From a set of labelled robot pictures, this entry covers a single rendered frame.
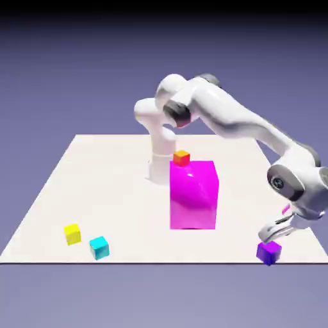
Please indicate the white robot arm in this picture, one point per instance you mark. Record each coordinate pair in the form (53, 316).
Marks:
(230, 110)

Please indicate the small cyan cube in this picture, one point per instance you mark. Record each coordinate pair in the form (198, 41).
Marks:
(99, 247)

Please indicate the large magenta box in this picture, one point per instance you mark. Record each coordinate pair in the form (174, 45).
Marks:
(193, 194)

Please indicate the small orange cube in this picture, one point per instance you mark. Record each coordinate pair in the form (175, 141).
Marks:
(181, 158)

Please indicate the small purple cube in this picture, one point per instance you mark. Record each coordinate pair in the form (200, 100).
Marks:
(268, 252)

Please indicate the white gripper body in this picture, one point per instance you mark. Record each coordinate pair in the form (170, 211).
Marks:
(275, 228)

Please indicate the small yellow cube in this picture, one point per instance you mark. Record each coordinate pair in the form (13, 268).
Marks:
(72, 234)

